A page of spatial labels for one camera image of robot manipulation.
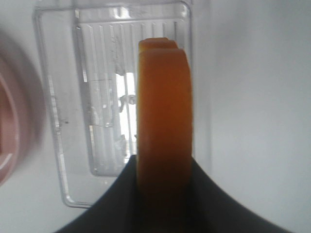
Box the white bread slice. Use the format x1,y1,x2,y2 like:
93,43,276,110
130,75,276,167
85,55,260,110
137,37,193,195

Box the right clear plastic tray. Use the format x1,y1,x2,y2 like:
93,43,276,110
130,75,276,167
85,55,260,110
33,0,193,208

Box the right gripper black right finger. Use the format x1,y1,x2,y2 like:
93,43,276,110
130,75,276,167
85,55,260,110
187,160,288,233

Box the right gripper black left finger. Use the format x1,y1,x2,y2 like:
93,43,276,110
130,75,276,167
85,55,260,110
57,155,140,233

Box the pink round plate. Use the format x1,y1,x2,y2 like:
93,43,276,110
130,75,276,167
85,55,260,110
0,32,45,184

